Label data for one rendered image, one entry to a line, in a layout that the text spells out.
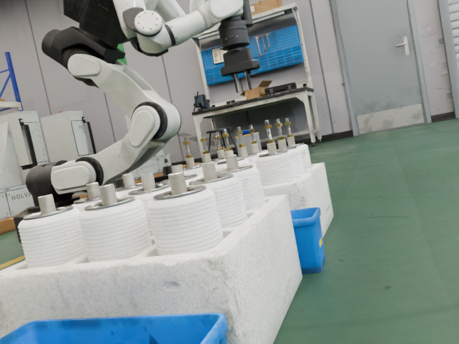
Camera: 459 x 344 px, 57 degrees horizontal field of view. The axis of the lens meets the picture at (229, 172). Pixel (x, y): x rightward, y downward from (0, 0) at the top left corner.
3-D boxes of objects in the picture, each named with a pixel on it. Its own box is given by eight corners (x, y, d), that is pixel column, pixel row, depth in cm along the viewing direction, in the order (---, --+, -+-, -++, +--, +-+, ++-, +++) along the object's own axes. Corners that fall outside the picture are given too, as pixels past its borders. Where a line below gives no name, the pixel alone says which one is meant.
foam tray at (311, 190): (172, 267, 115) (158, 203, 114) (223, 228, 151) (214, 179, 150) (315, 255, 101) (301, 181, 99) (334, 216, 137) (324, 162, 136)
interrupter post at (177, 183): (169, 198, 59) (164, 175, 58) (176, 195, 61) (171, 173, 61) (184, 196, 58) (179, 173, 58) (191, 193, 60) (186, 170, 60)
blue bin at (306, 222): (195, 282, 98) (184, 233, 97) (212, 266, 108) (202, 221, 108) (324, 274, 88) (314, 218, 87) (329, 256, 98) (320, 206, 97)
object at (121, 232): (90, 335, 62) (63, 216, 61) (126, 306, 71) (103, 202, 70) (146, 334, 59) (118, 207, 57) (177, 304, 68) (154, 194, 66)
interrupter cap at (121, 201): (74, 215, 61) (72, 210, 61) (105, 204, 68) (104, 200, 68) (117, 209, 59) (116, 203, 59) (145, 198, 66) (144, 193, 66)
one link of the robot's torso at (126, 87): (149, 149, 151) (59, 75, 160) (172, 145, 168) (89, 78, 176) (171, 115, 147) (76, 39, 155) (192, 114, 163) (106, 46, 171)
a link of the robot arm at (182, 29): (206, 20, 124) (147, 48, 120) (205, 40, 134) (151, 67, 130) (188, -7, 126) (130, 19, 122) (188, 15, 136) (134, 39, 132)
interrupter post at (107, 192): (99, 209, 63) (94, 187, 63) (108, 205, 65) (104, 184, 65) (113, 207, 62) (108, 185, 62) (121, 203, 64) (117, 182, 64)
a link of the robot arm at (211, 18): (247, 7, 127) (208, 24, 124) (239, 16, 136) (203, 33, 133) (238, -14, 126) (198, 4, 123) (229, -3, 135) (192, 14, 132)
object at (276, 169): (301, 216, 115) (289, 150, 113) (307, 222, 105) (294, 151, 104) (266, 222, 115) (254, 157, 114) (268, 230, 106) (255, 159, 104)
